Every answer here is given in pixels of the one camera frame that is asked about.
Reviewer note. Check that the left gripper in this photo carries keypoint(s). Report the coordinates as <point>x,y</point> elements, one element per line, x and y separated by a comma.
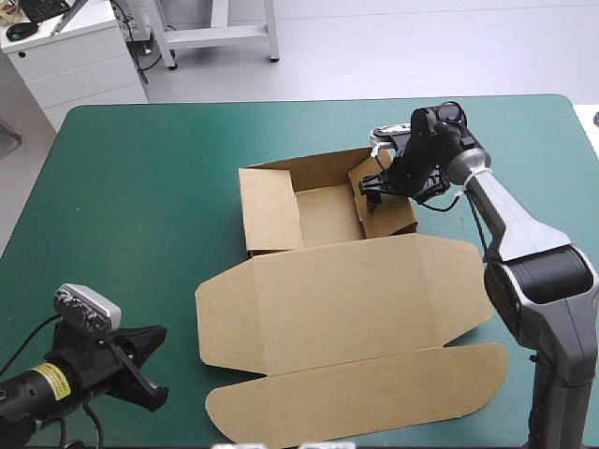
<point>86,362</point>

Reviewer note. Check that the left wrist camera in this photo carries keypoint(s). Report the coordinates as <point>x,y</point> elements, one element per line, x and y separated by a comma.
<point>89,311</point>

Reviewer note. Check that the dark computer mouse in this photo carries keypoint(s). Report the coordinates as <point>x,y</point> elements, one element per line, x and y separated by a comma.
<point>19,31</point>

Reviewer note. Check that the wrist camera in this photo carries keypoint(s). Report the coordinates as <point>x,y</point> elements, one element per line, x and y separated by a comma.
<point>390,133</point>
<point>89,311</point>

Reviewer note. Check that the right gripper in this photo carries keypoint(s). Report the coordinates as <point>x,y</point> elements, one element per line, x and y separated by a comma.
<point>416,175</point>

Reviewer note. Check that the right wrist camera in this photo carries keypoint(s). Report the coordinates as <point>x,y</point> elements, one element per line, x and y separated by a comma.
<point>390,133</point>

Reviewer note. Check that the brown cardboard box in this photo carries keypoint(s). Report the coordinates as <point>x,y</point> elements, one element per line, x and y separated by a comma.
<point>346,299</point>

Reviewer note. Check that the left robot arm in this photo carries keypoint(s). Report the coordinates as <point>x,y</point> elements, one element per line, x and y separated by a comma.
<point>25,390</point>

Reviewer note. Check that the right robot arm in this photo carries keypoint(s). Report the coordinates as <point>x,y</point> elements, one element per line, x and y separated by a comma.
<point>538,280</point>

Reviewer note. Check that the white drawer cabinet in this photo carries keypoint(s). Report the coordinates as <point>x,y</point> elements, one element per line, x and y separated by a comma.
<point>75,75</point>

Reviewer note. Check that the white metal table frame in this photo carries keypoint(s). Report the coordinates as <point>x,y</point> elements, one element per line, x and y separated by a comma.
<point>220,33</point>

